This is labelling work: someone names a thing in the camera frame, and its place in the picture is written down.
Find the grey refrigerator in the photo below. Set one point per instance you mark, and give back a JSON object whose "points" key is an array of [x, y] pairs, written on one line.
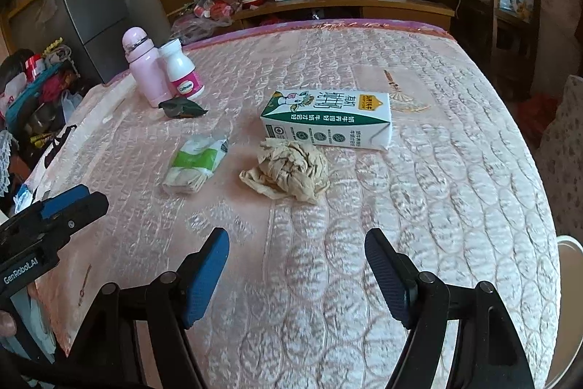
{"points": [[93, 29]]}

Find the wooden low cabinet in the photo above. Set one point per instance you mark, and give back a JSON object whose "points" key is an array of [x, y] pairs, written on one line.
{"points": [[431, 13]]}

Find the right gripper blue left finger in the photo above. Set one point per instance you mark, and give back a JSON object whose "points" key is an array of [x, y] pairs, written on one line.
{"points": [[201, 272]]}

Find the wooden chair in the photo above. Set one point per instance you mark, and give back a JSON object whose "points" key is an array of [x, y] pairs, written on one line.
{"points": [[502, 37]]}

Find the floral covered sofa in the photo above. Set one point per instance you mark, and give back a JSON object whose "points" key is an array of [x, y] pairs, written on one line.
{"points": [[560, 161]]}

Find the dark crumpled snack wrapper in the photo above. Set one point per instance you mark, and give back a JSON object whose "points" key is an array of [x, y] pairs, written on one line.
{"points": [[181, 108]]}

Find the pink thermos bottle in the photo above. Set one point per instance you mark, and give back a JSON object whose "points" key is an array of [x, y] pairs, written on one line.
{"points": [[146, 66]]}

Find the green white tissue pack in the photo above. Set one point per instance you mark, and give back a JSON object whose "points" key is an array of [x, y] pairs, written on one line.
{"points": [[194, 163]]}

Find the white trash bucket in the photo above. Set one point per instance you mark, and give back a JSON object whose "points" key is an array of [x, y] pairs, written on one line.
{"points": [[569, 336]]}

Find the gloved left hand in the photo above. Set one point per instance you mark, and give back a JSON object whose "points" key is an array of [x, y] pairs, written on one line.
{"points": [[8, 326]]}

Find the green white milk carton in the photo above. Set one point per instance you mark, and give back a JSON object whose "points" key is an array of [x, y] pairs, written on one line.
{"points": [[352, 119]]}

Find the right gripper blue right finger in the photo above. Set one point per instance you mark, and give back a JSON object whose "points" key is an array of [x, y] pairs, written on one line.
{"points": [[393, 275]]}

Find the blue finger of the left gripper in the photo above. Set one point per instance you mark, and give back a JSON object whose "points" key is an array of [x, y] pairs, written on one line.
{"points": [[52, 206], [72, 219]]}

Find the pink quilted mattress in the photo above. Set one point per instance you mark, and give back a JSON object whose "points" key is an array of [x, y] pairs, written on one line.
{"points": [[297, 306]]}

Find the white pill bottle pink label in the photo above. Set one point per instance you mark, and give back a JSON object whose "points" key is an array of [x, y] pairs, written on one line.
{"points": [[181, 71]]}

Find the beige paper ball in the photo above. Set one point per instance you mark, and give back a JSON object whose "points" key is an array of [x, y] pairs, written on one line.
{"points": [[289, 169]]}

